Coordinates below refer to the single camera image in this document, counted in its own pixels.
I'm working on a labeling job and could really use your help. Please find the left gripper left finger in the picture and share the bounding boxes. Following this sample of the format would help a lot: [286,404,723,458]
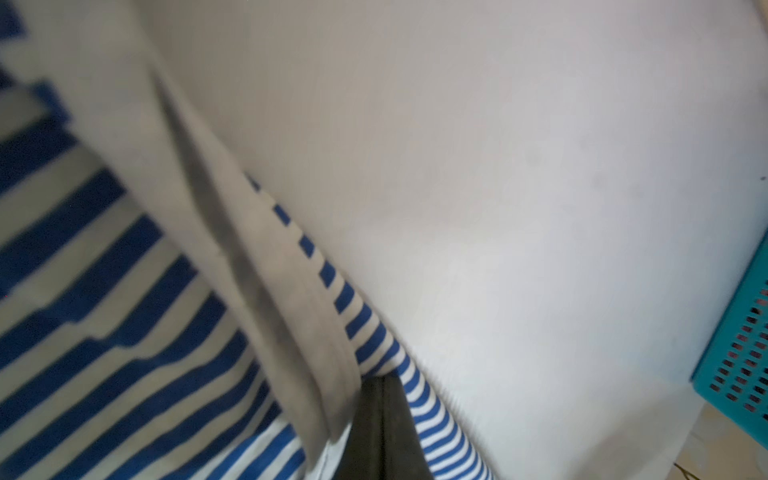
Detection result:
[333,377,384,480]

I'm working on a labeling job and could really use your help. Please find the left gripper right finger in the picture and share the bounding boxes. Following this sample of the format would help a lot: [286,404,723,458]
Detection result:
[382,374,433,480]

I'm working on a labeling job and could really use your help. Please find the blue white striped tank top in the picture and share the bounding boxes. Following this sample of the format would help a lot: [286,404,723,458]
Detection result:
[1,1,493,479]

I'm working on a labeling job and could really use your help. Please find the teal plastic basket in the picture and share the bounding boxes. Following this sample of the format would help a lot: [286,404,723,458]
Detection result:
[692,238,768,447]

